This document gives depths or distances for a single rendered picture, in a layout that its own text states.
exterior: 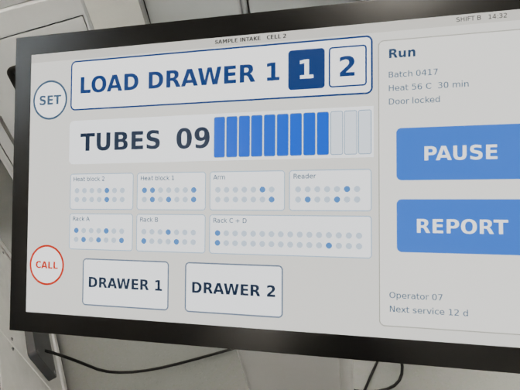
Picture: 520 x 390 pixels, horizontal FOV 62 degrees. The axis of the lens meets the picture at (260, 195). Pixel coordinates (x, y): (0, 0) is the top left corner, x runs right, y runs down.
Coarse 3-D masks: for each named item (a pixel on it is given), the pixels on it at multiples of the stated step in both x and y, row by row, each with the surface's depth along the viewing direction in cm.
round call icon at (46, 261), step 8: (32, 248) 45; (40, 248) 45; (48, 248) 44; (56, 248) 44; (64, 248) 44; (32, 256) 45; (40, 256) 45; (48, 256) 44; (56, 256) 44; (64, 256) 44; (32, 264) 45; (40, 264) 45; (48, 264) 44; (56, 264) 44; (64, 264) 44; (32, 272) 45; (40, 272) 45; (48, 272) 44; (56, 272) 44; (64, 272) 44; (32, 280) 45; (40, 280) 45; (48, 280) 44; (56, 280) 44; (64, 280) 44
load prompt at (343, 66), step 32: (96, 64) 44; (128, 64) 43; (160, 64) 42; (192, 64) 41; (224, 64) 40; (256, 64) 40; (288, 64) 39; (320, 64) 38; (352, 64) 38; (96, 96) 44; (128, 96) 43; (160, 96) 42; (192, 96) 41; (224, 96) 40; (256, 96) 40; (288, 96) 39; (320, 96) 38
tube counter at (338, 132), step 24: (192, 120) 41; (216, 120) 41; (240, 120) 40; (264, 120) 39; (288, 120) 39; (312, 120) 38; (336, 120) 38; (360, 120) 37; (192, 144) 41; (216, 144) 40; (240, 144) 40; (264, 144) 39; (288, 144) 39; (312, 144) 38; (336, 144) 38; (360, 144) 37
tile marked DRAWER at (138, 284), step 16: (96, 272) 43; (112, 272) 43; (128, 272) 42; (144, 272) 42; (160, 272) 41; (96, 288) 43; (112, 288) 43; (128, 288) 42; (144, 288) 42; (160, 288) 41; (96, 304) 43; (112, 304) 42; (128, 304) 42; (144, 304) 42; (160, 304) 41
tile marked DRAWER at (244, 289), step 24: (192, 264) 41; (216, 264) 40; (240, 264) 40; (264, 264) 39; (192, 288) 41; (216, 288) 40; (240, 288) 39; (264, 288) 39; (192, 312) 40; (216, 312) 40; (240, 312) 39; (264, 312) 39
